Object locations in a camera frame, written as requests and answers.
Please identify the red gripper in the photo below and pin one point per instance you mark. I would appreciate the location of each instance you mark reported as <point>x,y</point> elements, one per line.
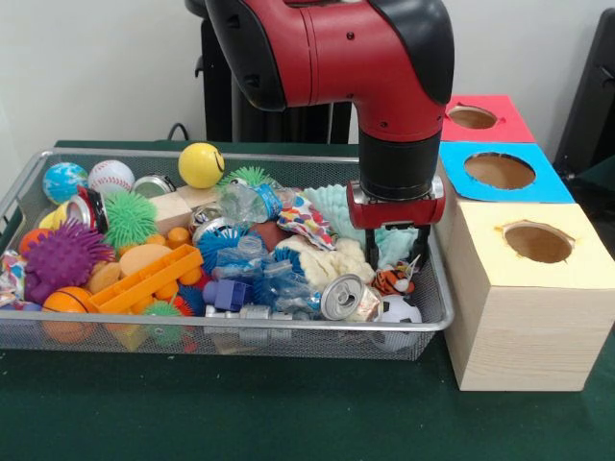
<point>396,213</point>

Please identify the orange striped tiger plush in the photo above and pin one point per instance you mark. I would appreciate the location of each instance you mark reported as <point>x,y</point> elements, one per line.
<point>391,282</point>

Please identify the mint green cloth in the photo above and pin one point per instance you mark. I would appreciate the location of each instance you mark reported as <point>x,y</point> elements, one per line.
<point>331,206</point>

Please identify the colourful polka-dot cloth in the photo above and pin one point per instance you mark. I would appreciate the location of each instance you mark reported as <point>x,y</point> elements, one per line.
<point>307,218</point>

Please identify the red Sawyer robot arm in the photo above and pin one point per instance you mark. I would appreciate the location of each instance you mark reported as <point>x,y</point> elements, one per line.
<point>365,57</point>

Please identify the wooden box with three holes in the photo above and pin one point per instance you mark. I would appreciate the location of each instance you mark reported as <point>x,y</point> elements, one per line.
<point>528,331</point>

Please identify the shallow metal mesh bin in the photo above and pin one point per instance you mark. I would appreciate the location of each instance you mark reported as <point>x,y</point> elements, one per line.
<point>240,331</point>

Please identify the black and white soccer ball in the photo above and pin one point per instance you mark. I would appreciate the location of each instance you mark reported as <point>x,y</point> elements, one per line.
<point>401,309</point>

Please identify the cream white cloth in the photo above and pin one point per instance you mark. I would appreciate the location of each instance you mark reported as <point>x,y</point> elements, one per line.
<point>327,264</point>

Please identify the dark green table cloth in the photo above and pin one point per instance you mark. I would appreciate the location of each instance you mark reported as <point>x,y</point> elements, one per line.
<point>603,177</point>
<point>288,413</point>

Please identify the yellow smiley ball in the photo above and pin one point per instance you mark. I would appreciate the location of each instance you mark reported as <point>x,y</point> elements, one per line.
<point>201,165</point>

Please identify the black flat panel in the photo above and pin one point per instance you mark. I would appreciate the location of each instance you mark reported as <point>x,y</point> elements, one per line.
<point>591,96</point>

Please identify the orange plastic building block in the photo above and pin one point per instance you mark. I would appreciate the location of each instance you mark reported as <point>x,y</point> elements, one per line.
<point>144,277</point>

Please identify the green tentacle puffer ball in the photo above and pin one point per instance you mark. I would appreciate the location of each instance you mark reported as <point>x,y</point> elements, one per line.
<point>130,218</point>

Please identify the white baseball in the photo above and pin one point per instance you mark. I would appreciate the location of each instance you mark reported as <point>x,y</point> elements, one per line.
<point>110,177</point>

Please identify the orange basketball toy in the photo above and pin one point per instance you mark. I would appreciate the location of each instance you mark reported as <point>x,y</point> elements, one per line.
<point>67,300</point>

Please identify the purple spiky ball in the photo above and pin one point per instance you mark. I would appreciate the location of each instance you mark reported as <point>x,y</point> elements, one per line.
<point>62,259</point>

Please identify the blue globe ball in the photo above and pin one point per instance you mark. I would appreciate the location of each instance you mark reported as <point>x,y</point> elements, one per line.
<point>65,182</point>

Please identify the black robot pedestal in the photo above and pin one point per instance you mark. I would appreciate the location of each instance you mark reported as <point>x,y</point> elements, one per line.
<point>218,120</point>

